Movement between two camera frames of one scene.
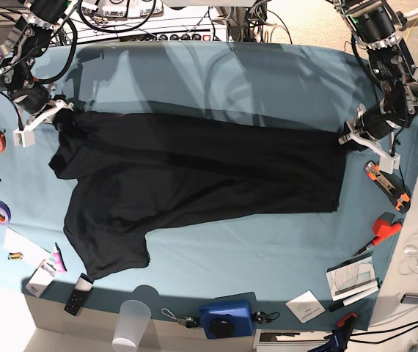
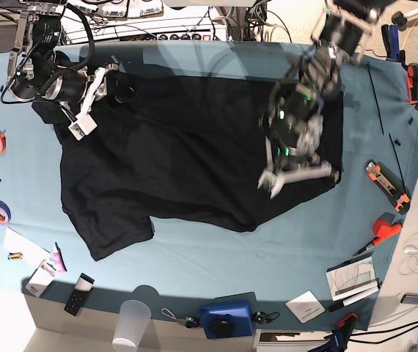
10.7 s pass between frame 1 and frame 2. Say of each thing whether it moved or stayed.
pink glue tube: stayed
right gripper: moved
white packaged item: stayed
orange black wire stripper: stayed
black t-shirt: moved
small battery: stayed
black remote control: stayed
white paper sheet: stayed
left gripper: moved
